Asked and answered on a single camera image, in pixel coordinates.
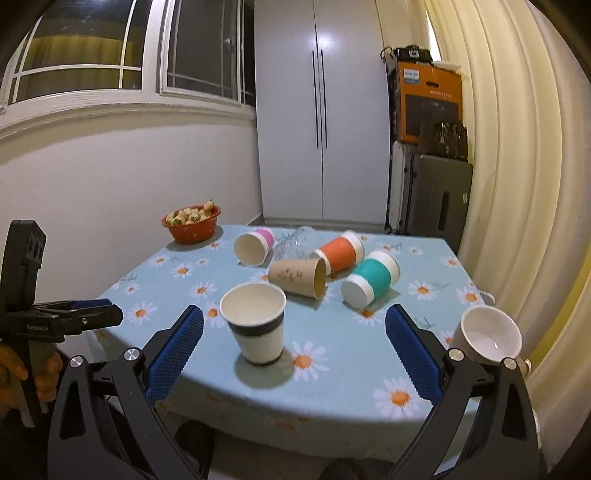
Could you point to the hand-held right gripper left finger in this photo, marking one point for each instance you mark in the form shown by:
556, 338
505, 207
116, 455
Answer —
178, 355

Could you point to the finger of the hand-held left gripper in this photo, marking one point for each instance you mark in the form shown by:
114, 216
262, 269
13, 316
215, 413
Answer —
92, 303
99, 319

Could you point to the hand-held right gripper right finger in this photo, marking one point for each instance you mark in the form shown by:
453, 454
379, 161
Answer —
413, 355

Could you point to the white paper cup dark band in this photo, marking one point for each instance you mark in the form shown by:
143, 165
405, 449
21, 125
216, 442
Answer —
258, 323

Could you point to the white cup teal sleeve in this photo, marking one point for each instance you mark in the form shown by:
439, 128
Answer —
374, 277

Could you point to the white cup orange sleeve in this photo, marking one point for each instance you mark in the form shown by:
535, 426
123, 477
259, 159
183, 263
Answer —
339, 253

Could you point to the white cup pink sleeve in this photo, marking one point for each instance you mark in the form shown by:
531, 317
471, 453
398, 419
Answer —
253, 247

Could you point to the brown paper cup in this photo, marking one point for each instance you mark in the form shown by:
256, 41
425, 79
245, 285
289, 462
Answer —
293, 276

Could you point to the clear plastic cup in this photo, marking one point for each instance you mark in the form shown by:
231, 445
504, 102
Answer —
295, 244

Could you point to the person's left hand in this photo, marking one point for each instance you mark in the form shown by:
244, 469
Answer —
48, 374

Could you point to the white ceramic mug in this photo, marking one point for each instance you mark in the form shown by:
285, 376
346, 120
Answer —
485, 330

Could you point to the blue daisy tablecloth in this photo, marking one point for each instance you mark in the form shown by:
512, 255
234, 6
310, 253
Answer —
332, 323

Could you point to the red bowl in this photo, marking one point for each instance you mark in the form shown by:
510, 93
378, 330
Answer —
194, 230

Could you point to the pile of small fruits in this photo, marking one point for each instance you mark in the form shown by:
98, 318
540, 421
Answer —
189, 215

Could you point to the grey suitcase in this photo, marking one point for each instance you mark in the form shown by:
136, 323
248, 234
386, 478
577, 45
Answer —
438, 198

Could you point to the white suitcase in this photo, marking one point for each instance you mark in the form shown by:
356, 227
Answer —
399, 184

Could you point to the white framed window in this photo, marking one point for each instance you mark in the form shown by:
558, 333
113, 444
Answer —
147, 94

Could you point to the dark paper bags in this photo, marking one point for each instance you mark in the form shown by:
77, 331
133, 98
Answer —
445, 141

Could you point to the cream curtain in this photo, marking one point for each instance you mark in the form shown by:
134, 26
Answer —
517, 161

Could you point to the orange cardboard box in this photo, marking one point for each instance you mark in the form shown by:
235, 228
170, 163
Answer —
429, 106

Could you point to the white wardrobe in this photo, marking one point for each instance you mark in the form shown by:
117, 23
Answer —
286, 115

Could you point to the black bag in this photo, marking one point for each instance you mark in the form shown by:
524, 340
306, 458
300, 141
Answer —
408, 53

